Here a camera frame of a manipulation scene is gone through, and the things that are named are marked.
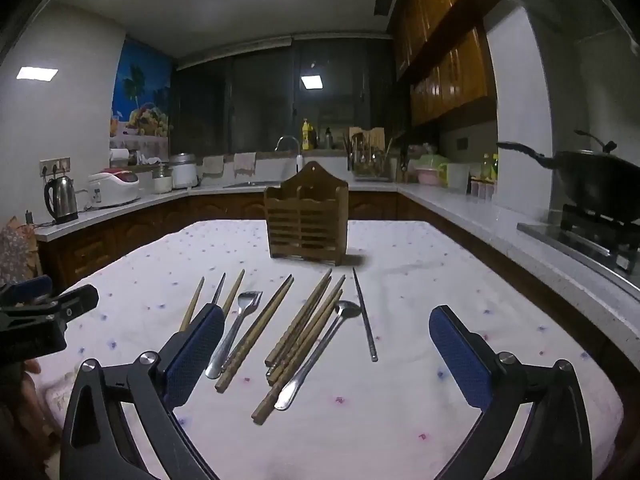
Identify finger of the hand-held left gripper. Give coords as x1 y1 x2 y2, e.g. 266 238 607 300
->
30 283 100 323
0 274 54 309

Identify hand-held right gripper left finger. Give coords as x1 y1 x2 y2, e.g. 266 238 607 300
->
59 303 226 480

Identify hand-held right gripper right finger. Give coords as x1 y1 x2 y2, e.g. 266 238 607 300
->
428 304 595 480

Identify metal spoon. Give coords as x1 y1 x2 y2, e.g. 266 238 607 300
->
273 300 362 411

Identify wooden slatted utensil holder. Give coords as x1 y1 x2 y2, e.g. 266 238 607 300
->
264 161 350 266

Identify floral patterned cloth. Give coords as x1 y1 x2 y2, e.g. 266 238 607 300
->
0 216 41 288

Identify white floral tablecloth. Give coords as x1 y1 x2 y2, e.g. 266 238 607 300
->
37 219 626 480

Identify steel electric kettle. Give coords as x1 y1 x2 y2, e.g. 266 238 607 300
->
44 176 80 225

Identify white and red rice cooker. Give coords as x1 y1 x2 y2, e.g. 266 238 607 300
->
82 170 142 210

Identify kitchen counter with wooden cabinets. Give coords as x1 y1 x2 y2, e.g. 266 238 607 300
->
35 180 640 376

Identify glass jar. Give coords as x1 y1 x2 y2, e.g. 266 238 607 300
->
152 162 173 195

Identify white pot with lid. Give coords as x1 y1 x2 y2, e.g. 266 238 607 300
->
169 152 200 190

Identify white plastic pitcher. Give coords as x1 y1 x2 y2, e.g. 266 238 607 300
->
440 162 471 191

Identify gas stove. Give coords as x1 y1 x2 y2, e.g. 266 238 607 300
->
517 202 640 286

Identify chrome kitchen faucet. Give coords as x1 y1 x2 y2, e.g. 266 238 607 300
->
275 135 305 172

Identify black wok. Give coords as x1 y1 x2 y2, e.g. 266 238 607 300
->
496 130 640 211

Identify dark kitchen window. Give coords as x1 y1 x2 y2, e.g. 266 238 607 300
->
172 35 401 155

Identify wall outlet strip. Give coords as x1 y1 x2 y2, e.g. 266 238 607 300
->
40 156 72 177

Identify wire dish rack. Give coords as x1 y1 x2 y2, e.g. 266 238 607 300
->
345 136 394 182

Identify tropical fruit wall poster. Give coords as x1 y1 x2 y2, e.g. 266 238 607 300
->
109 40 174 137

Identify wooden wall cabinets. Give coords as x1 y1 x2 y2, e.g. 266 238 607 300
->
390 0 501 128

